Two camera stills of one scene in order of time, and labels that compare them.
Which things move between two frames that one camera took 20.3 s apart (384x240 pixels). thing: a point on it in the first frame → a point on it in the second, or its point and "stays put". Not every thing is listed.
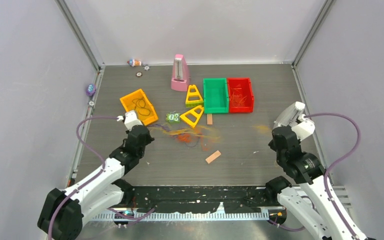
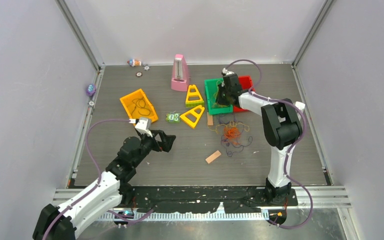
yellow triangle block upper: (194, 98) stays put
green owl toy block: (172, 117) stays put
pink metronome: (179, 83) stays put
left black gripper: (149, 139) → (166, 140)
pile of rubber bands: (207, 132) → (216, 105)
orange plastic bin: (138, 101) stays put
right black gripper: (271, 144) → (219, 99)
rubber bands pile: (204, 134) → (231, 132)
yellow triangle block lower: (195, 114) stays put
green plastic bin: (216, 96) stays put
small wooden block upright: (209, 119) stays put
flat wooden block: (213, 156) stays put
